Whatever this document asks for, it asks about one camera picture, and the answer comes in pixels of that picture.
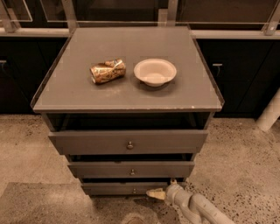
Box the white paper bowl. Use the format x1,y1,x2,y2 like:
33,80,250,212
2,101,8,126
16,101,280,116
134,59,177,87

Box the metal railing frame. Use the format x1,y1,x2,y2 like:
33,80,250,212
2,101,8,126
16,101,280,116
0,0,280,40

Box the grey bottom drawer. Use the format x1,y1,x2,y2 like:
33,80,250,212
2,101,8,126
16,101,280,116
81,182,167,196

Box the grey drawer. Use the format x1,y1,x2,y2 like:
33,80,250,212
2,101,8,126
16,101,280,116
68,161,194,179
81,182,167,196
49,129,208,155

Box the black background cabinets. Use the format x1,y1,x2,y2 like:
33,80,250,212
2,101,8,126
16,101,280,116
0,38,280,118

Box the grey middle drawer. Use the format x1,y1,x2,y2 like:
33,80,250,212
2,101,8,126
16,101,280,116
68,161,194,179

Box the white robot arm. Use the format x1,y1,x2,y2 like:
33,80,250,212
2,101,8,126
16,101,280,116
146,179,235,224

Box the grey top drawer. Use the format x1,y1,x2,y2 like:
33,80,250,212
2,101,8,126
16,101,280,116
49,129,208,155

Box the grey drawer cabinet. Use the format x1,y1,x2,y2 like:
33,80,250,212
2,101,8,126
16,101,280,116
31,27,224,185

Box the crushed brown soda can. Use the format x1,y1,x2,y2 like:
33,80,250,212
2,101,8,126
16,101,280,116
90,59,126,85

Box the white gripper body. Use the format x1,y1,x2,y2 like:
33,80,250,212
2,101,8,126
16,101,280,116
165,184,192,206

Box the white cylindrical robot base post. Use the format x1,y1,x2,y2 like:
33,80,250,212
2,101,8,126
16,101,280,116
256,88,280,131

